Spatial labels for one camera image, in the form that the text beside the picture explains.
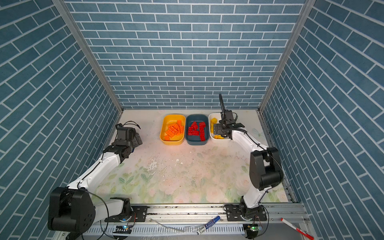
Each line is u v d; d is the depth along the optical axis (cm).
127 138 66
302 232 69
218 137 99
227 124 72
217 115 108
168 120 111
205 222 72
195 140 102
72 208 40
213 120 112
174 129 105
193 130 105
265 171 47
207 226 69
